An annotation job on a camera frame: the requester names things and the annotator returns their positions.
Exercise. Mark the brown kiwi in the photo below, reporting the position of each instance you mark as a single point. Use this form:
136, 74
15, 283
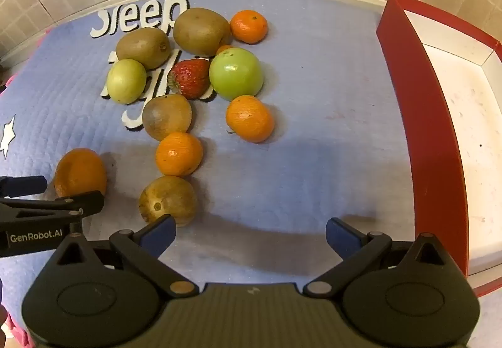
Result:
166, 116
168, 197
201, 31
143, 48

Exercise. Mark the orange tangerine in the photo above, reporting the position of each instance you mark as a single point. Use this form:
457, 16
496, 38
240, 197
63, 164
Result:
223, 49
80, 173
250, 118
179, 154
249, 26

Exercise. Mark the small yellow-green fruit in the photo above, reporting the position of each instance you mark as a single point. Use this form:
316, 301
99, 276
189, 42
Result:
126, 80

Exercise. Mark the green apple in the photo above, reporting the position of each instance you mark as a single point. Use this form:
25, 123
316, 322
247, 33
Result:
235, 73

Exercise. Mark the blue quilted mat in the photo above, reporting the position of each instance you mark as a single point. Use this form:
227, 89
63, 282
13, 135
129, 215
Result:
313, 159

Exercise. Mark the red strawberry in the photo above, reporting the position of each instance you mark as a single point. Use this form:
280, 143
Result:
190, 78

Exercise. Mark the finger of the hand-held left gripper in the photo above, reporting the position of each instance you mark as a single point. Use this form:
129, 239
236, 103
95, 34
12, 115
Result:
23, 185
59, 206

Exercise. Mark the red box with white inside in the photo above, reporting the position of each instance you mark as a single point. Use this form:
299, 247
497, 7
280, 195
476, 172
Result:
431, 136

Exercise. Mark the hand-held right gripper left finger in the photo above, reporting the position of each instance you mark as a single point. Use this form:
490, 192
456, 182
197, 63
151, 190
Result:
159, 233

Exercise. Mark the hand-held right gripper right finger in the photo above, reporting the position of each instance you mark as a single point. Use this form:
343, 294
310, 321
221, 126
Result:
344, 235

